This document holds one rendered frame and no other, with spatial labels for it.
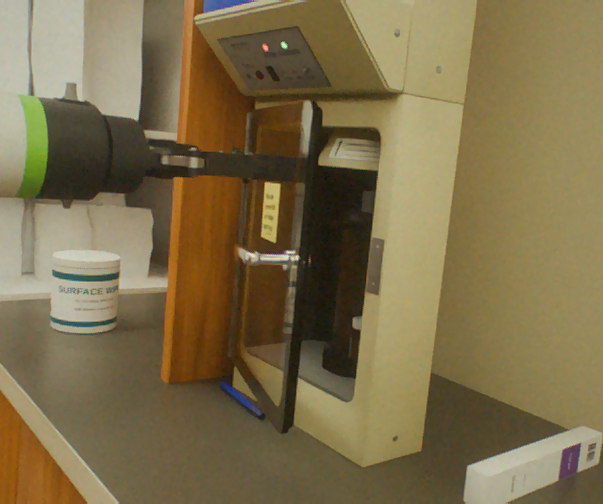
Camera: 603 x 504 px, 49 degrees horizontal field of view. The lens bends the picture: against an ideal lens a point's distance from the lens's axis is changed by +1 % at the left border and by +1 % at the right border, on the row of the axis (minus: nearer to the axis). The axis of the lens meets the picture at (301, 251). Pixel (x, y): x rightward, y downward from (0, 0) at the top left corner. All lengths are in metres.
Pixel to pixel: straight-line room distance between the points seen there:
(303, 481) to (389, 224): 0.33
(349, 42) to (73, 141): 0.33
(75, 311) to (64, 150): 0.79
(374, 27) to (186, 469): 0.56
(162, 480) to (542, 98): 0.85
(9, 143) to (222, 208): 0.55
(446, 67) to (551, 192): 0.40
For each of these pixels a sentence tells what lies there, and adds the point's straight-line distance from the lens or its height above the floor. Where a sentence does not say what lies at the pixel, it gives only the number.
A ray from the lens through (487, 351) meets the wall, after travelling 1.27.
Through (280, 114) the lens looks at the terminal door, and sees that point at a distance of 0.88.
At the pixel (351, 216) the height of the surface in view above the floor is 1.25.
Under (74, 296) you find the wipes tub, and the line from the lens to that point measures 1.38.
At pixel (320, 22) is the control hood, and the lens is 0.80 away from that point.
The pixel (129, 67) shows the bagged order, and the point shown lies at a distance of 2.12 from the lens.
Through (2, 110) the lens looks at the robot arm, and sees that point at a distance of 0.62.
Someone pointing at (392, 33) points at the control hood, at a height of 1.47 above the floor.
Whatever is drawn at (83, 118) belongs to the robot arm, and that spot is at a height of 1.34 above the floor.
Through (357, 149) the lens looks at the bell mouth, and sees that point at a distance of 0.91.
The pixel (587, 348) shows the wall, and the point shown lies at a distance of 1.17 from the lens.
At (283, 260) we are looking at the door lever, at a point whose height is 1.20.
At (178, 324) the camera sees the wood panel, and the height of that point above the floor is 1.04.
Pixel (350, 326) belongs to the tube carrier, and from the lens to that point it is 0.96.
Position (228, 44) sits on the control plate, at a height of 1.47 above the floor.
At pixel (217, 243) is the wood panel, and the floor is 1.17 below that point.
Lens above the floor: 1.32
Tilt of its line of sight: 8 degrees down
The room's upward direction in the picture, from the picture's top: 5 degrees clockwise
